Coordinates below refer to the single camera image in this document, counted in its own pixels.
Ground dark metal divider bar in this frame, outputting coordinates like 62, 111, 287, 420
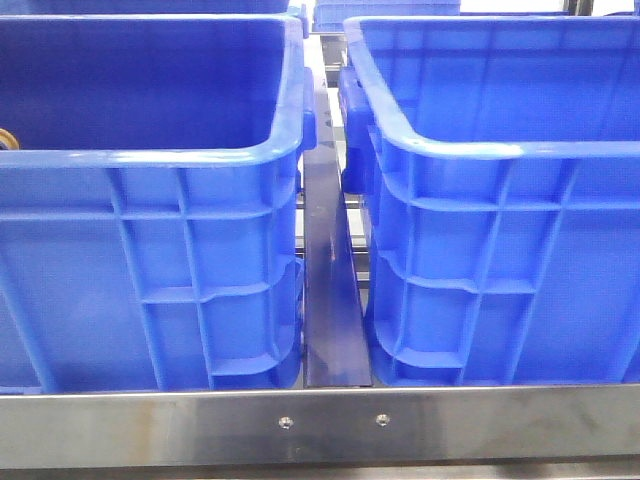
303, 76, 373, 388

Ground blue source plastic crate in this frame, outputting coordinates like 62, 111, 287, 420
1, 14, 315, 395

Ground blue target plastic crate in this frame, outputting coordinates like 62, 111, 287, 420
344, 16, 639, 387

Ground blue far crate centre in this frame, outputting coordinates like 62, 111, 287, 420
313, 0, 461, 33

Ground blue rear left crate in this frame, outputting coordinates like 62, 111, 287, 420
1, 0, 307, 19

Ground steel front rail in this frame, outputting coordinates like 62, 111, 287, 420
1, 384, 639, 469

